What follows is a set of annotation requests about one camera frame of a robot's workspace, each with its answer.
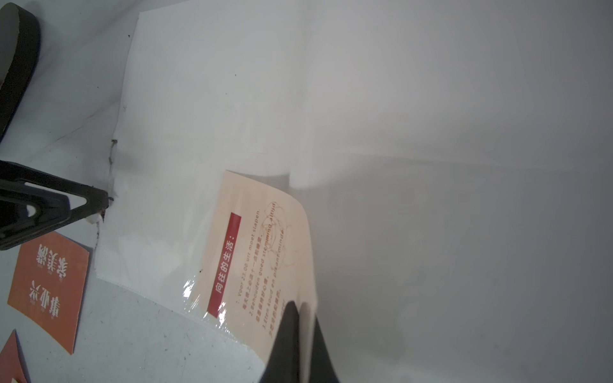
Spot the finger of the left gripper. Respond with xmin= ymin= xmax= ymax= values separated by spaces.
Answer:
xmin=1 ymin=161 xmax=110 ymax=251

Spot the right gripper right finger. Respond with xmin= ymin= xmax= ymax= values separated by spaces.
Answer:
xmin=309 ymin=319 xmax=339 ymax=383

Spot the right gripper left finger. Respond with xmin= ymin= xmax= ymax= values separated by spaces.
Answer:
xmin=260 ymin=301 xmax=300 ymax=383

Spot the cream card red stripe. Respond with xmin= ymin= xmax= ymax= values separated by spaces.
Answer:
xmin=192 ymin=171 xmax=318 ymax=370

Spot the metal jewelry stand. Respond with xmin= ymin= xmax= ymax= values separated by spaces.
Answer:
xmin=1 ymin=3 xmax=42 ymax=136

